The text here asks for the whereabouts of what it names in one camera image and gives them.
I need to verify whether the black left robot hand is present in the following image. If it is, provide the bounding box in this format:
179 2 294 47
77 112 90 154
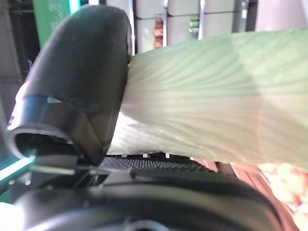
6 4 288 231

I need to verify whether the napa cabbage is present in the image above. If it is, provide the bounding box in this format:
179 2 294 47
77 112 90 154
105 28 308 171

